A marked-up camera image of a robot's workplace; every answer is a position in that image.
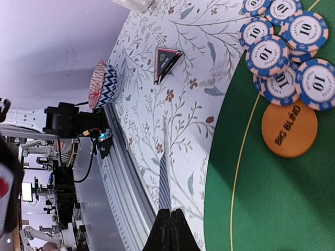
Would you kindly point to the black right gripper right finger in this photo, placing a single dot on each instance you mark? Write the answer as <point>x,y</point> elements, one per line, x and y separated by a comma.
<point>181,236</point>

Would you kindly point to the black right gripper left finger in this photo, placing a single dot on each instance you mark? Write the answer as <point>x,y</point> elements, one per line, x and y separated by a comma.
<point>160,235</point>

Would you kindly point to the orange big blind button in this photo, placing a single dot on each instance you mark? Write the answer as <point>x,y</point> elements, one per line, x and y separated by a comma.
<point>289,131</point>

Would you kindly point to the blue white chip stack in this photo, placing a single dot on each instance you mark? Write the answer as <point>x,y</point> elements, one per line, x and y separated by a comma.
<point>275,11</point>

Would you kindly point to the round green poker mat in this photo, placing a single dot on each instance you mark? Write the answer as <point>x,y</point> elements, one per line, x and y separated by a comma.
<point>256,200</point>

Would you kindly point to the person in background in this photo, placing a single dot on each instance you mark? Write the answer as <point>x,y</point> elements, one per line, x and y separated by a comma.
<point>11,178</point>

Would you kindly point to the red patterned bowl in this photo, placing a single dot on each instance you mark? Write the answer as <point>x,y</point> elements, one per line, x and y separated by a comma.
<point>103,87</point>

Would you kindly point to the black triangular card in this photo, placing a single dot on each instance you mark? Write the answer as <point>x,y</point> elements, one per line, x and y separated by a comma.
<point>165,60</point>

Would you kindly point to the white ceramic mug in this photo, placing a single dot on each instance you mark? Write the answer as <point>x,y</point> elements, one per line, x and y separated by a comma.
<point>135,5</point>

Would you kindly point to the aluminium front rail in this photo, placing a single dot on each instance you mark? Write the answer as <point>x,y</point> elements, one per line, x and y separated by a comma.
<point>116,209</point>

